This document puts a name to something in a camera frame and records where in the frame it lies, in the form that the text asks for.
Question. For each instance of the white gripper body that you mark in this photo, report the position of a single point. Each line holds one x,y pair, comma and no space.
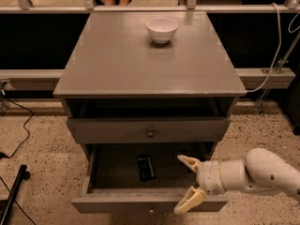
208,176

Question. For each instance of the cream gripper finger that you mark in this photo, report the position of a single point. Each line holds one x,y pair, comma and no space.
191,162
193,197

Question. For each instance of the dark blueberry rxbar wrapper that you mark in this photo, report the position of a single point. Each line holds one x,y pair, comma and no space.
145,167

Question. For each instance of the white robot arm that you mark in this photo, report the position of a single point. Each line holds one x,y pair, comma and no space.
260,172

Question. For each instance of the closed grey upper drawer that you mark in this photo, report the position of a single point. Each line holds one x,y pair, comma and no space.
181,130

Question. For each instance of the round brass drawer knob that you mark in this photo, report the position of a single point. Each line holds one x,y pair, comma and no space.
150,133

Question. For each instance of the open grey lower drawer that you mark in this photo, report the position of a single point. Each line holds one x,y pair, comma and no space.
112,183

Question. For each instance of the grey wooden drawer cabinet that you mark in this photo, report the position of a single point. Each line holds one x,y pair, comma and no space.
135,107

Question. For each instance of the white ceramic bowl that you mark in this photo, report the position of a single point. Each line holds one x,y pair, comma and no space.
161,29

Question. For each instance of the black stand leg with wheel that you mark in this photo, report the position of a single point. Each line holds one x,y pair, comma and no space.
6,204

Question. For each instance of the grey metal railing frame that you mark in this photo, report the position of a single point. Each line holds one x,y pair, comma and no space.
150,8

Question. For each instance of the metal bracket strut right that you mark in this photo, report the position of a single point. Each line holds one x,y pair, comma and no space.
275,70

